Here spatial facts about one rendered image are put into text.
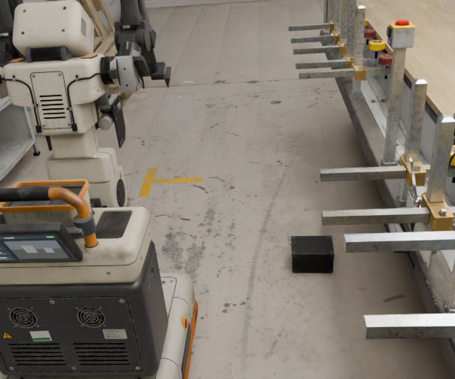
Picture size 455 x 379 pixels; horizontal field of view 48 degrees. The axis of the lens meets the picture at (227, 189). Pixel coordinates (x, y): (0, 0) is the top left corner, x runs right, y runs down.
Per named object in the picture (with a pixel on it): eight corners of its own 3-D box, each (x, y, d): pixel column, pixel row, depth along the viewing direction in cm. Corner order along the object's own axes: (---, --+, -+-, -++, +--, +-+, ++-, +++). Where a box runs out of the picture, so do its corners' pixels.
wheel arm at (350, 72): (298, 81, 248) (298, 72, 246) (298, 79, 251) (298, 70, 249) (391, 76, 244) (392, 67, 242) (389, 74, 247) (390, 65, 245)
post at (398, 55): (383, 168, 191) (394, 47, 168) (380, 162, 195) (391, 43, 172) (395, 168, 190) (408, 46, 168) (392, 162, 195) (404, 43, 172)
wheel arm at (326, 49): (292, 56, 292) (292, 48, 290) (292, 54, 295) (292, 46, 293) (371, 51, 288) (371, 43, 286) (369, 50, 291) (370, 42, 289)
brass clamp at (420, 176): (406, 187, 157) (407, 172, 154) (395, 166, 168) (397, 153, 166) (426, 186, 156) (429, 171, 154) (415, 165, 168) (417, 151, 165)
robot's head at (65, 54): (68, 81, 153) (62, 46, 149) (28, 83, 154) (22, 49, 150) (77, 77, 160) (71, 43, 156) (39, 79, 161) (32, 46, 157)
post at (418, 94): (399, 219, 172) (415, 80, 147) (397, 213, 175) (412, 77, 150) (410, 219, 171) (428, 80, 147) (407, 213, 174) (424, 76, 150)
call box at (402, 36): (391, 51, 167) (393, 27, 163) (386, 45, 173) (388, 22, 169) (413, 50, 167) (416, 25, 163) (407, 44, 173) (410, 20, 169)
